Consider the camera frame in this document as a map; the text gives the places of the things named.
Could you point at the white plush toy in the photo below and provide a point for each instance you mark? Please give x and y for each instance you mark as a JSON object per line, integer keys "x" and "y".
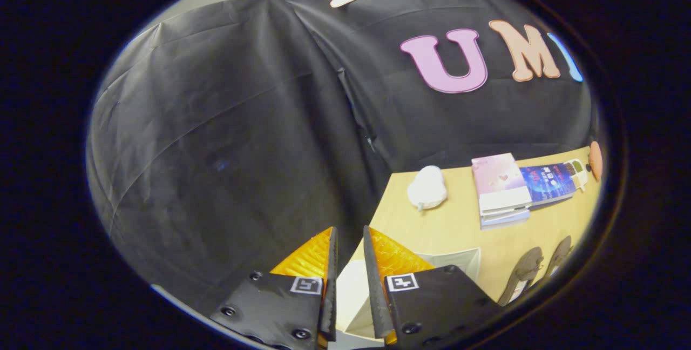
{"x": 427, "y": 188}

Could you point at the white compartment tray with grains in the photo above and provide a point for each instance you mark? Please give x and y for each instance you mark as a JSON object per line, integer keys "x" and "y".
{"x": 577, "y": 170}

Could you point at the orange plush pad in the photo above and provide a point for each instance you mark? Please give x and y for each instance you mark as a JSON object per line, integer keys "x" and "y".
{"x": 595, "y": 160}

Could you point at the grey fabric storage box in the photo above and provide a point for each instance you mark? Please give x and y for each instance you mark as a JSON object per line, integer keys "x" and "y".
{"x": 459, "y": 263}

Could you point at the brown fuzzy shoe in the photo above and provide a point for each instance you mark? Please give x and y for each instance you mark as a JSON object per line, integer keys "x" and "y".
{"x": 521, "y": 274}
{"x": 559, "y": 255}

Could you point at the pink book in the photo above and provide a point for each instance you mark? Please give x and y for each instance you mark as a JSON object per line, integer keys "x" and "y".
{"x": 499, "y": 177}

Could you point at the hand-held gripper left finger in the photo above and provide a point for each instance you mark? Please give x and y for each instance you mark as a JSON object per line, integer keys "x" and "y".
{"x": 330, "y": 285}

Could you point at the grey book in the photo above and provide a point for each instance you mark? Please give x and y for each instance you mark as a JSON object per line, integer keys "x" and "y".
{"x": 505, "y": 214}
{"x": 505, "y": 223}

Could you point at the blue book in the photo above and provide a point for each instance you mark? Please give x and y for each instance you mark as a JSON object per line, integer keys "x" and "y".
{"x": 546, "y": 181}

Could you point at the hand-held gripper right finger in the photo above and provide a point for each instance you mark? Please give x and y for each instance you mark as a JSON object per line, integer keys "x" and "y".
{"x": 372, "y": 290}

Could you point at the black backdrop cloth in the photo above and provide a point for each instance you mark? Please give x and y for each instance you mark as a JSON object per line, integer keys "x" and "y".
{"x": 243, "y": 123}

